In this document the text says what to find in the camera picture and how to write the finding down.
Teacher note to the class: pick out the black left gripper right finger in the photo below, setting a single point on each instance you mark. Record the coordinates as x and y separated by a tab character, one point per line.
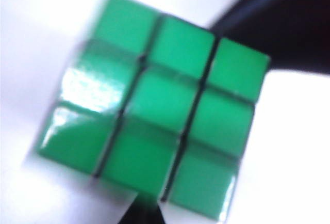
288	20

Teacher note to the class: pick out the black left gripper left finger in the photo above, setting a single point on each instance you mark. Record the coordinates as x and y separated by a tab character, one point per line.
144	212

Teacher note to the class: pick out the Rubik's cube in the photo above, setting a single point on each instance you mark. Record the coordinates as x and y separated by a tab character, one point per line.
159	110

